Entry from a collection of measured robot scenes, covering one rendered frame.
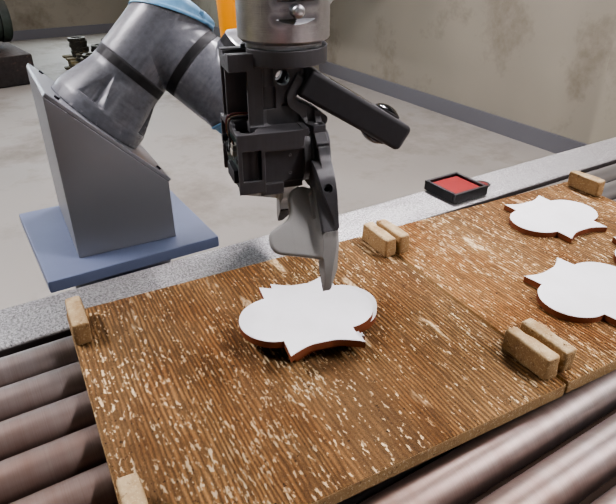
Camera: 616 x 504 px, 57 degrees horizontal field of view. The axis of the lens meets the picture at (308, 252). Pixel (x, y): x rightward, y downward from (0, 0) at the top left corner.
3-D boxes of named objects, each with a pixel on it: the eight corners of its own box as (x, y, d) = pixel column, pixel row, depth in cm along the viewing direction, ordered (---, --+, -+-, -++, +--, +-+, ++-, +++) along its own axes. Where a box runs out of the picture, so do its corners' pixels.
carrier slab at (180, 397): (68, 324, 66) (65, 312, 65) (367, 243, 83) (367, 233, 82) (144, 597, 39) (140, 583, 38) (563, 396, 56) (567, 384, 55)
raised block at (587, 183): (565, 185, 97) (569, 170, 96) (573, 183, 98) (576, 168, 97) (595, 198, 93) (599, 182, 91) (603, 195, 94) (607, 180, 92)
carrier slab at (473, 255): (368, 243, 83) (368, 233, 82) (565, 189, 100) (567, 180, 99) (565, 394, 56) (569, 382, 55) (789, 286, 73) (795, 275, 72)
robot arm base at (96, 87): (37, 74, 89) (76, 22, 88) (113, 125, 100) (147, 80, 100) (71, 110, 79) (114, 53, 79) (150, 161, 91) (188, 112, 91)
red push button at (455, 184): (430, 189, 101) (431, 182, 100) (455, 182, 104) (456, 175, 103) (454, 201, 96) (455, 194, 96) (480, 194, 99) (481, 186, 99)
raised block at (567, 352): (514, 341, 61) (519, 320, 60) (527, 335, 62) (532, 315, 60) (560, 375, 56) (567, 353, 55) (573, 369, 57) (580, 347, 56)
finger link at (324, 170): (309, 238, 51) (292, 145, 52) (328, 235, 52) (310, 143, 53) (324, 230, 47) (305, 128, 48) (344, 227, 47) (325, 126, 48)
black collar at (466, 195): (423, 189, 101) (424, 180, 100) (455, 180, 105) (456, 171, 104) (454, 204, 96) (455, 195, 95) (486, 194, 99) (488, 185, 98)
